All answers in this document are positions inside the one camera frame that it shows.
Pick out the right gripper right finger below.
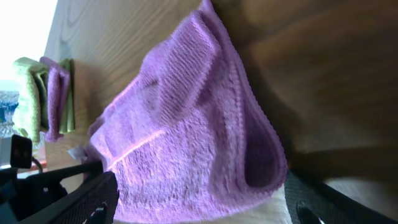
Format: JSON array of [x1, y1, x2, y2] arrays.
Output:
[[285, 170, 397, 224]]

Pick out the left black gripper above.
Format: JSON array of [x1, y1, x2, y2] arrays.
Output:
[[1, 162, 103, 223]]

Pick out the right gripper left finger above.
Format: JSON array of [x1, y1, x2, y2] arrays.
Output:
[[19, 172, 119, 224]]

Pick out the purple microfiber cloth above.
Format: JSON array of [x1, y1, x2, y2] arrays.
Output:
[[85, 1, 287, 223]]

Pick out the folded green cloth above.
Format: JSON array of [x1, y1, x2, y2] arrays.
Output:
[[11, 57, 75, 144]]

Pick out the folded purple cloth in stack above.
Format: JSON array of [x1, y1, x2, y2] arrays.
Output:
[[39, 57, 71, 142]]

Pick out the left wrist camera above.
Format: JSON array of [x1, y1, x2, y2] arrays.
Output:
[[1, 134, 32, 169]]

